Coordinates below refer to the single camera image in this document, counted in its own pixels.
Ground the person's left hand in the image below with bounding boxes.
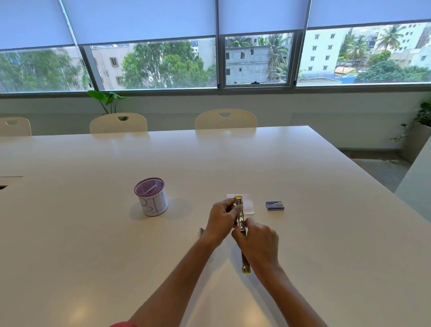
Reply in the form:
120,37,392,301
204,198,245,250

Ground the person's right hand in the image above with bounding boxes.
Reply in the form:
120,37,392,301
231,217,280,270

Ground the gold metal stapler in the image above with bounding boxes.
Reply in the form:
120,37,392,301
234,196,252,274

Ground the person's left forearm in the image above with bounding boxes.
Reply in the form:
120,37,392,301
129,235,223,327

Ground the person's right forearm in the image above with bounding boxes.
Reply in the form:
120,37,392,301
251,260,329,327

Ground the white paper sheet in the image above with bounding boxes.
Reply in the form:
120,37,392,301
226,194,256,215

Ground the purple mesh cup, white label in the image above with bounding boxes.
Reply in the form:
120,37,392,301
134,178,169,217

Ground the cream perforated chair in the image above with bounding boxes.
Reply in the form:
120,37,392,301
89,113,148,135
0,117,32,137
194,109,258,131

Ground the large-leaf green plant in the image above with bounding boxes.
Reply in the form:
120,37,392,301
87,90,131,115

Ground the white side table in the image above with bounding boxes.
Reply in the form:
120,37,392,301
394,137,431,217

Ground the beige square planter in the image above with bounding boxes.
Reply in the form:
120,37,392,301
402,122,431,164

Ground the pale blue roller blind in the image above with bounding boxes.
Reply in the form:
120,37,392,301
306,0,431,30
0,0,77,52
216,0,309,37
62,0,218,46

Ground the trailing green plant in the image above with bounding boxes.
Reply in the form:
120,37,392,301
390,100,431,143

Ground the grey sliding window frame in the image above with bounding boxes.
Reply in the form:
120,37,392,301
220,30,297,89

